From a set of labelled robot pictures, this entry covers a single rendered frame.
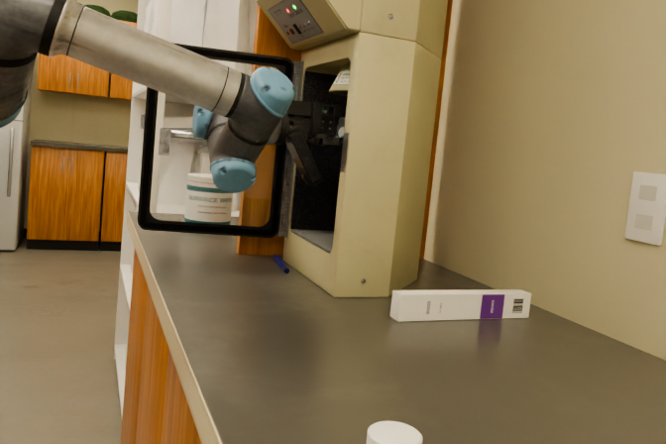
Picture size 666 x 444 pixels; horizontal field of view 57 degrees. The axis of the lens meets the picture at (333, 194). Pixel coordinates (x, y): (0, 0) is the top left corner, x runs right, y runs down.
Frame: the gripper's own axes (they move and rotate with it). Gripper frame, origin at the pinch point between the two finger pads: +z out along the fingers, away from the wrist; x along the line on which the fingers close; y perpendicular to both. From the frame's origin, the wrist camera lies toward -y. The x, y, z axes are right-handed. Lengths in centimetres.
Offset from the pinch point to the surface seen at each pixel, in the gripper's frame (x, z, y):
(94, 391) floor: 171, -44, -121
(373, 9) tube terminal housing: -14.0, -8.5, 23.5
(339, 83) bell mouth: -2.0, -8.7, 11.4
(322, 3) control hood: -11.8, -17.1, 23.5
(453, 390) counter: -55, -12, -28
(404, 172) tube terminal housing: -12.6, 1.8, -4.4
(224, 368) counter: -45, -37, -28
